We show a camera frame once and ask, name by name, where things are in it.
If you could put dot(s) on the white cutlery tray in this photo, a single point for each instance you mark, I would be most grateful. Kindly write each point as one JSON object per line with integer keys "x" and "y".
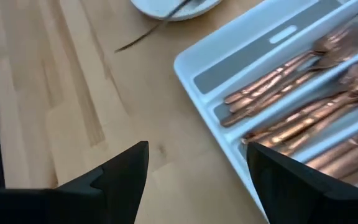
{"x": 244, "y": 46}

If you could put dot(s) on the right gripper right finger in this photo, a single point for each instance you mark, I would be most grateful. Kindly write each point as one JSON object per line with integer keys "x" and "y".
{"x": 278, "y": 183}

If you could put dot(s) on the white round plate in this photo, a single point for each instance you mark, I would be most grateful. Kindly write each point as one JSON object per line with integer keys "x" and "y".
{"x": 154, "y": 7}

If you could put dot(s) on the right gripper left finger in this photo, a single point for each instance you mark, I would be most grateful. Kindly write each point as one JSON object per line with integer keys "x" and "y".
{"x": 126, "y": 174}

